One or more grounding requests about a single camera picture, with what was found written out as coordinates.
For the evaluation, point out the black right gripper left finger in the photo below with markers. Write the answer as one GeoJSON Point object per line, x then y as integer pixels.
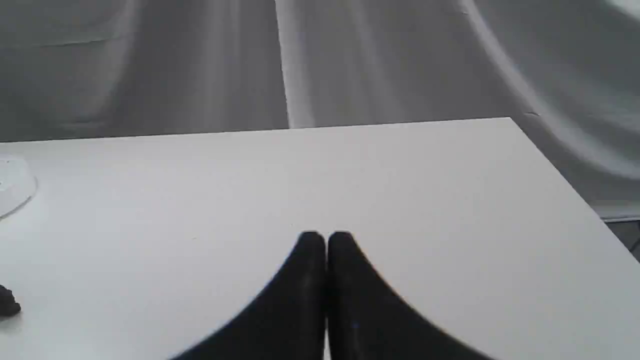
{"type": "Point", "coordinates": [286, 321]}

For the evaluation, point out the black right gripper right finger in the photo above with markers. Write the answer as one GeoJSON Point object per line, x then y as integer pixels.
{"type": "Point", "coordinates": [367, 320]}

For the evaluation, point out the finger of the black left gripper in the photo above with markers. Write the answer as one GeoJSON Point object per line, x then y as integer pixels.
{"type": "Point", "coordinates": [9, 306]}

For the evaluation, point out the white desk lamp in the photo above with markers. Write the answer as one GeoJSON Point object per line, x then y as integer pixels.
{"type": "Point", "coordinates": [17, 184]}

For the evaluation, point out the grey backdrop curtain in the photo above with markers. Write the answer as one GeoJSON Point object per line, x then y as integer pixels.
{"type": "Point", "coordinates": [566, 71]}

